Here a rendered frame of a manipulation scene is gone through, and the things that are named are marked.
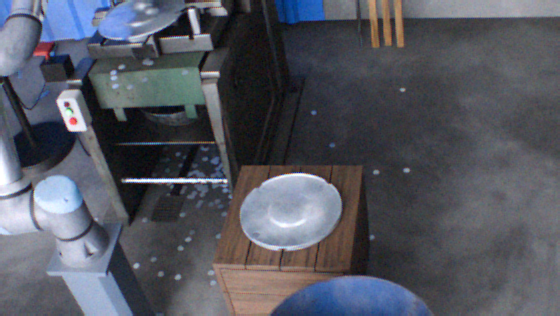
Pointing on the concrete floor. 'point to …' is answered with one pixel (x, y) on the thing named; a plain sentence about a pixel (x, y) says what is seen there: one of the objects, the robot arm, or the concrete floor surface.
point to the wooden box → (355, 251)
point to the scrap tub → (352, 299)
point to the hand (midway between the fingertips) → (43, 17)
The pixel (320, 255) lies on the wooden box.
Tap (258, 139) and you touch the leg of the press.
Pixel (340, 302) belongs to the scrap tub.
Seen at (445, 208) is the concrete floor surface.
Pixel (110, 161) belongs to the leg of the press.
